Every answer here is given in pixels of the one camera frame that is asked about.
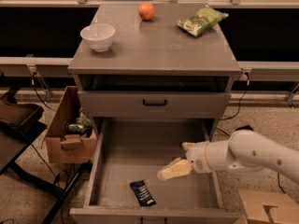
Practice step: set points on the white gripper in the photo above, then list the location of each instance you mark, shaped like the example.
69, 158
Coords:
196, 157

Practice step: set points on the blue rxbar blueberry bar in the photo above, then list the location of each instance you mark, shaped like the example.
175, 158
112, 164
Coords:
142, 193

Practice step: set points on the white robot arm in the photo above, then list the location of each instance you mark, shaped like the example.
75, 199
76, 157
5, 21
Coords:
244, 152

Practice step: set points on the open grey middle drawer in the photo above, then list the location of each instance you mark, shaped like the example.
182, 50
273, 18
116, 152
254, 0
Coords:
133, 150

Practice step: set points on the closed grey top drawer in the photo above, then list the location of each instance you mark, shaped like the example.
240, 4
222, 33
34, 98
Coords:
128, 104

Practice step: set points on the grey drawer cabinet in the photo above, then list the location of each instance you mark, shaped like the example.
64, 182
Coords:
155, 55

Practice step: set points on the black power adapter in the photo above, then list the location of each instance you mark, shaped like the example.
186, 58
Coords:
246, 127

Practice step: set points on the green items in box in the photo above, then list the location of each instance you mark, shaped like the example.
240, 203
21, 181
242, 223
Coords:
80, 125

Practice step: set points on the cardboard box bottom right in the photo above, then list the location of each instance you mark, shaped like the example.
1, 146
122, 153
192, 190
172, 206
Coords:
264, 207

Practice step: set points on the open cardboard box left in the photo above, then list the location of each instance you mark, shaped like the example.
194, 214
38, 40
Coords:
64, 146

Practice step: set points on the green chip bag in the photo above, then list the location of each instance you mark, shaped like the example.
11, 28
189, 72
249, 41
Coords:
203, 20

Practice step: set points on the white ceramic bowl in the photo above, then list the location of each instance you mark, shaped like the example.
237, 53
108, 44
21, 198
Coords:
99, 36

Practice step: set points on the orange fruit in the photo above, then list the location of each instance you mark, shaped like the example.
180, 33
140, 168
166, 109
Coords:
146, 11

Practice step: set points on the dark chair on left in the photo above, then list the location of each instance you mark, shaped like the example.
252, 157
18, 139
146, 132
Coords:
19, 128

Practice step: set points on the black drawer handle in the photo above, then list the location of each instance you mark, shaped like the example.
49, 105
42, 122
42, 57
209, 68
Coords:
154, 103

